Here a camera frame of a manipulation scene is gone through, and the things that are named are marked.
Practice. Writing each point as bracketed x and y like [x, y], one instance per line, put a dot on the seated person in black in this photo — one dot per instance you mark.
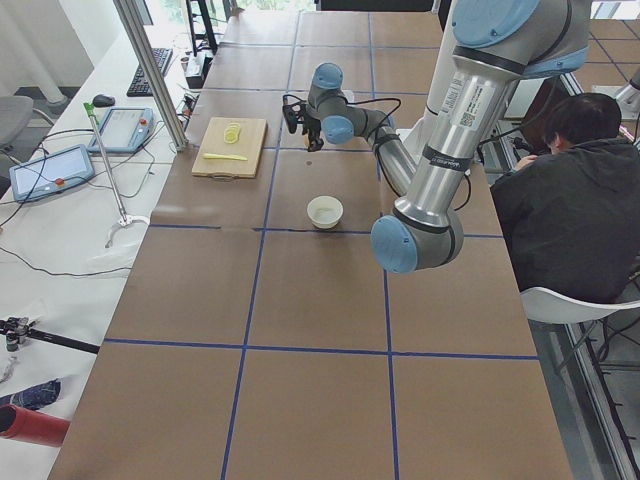
[570, 218]

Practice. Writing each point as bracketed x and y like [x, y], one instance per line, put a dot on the white chair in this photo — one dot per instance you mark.
[547, 306]

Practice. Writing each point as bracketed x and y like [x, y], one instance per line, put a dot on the red bottle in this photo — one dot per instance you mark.
[24, 425]

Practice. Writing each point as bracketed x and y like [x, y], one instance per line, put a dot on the wooden cutting board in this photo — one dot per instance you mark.
[252, 135]

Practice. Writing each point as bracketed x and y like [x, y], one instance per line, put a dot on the aluminium frame post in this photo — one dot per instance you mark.
[134, 27]

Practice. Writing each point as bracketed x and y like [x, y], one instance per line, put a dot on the teach pendant far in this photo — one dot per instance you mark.
[123, 130]

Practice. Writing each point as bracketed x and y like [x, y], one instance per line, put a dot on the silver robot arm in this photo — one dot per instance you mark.
[493, 45]

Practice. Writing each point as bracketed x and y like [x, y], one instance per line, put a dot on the reacher grabber stick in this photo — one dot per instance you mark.
[125, 219]

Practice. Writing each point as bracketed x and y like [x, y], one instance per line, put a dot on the black computer mouse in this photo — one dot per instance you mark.
[102, 101]

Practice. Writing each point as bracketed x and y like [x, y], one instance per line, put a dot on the teach pendant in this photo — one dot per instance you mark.
[51, 174]
[123, 130]

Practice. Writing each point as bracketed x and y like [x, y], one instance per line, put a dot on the lemon slice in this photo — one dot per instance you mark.
[231, 135]

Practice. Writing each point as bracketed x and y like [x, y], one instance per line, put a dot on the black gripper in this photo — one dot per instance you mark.
[312, 126]

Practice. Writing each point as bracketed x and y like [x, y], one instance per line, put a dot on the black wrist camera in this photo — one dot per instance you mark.
[293, 111]

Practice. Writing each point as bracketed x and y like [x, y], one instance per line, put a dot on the teach pendant near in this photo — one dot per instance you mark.
[51, 174]

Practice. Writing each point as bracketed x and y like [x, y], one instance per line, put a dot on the white bowl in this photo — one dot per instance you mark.
[324, 211]

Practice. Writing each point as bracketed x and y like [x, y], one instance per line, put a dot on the yellow plastic knife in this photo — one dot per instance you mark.
[229, 157]

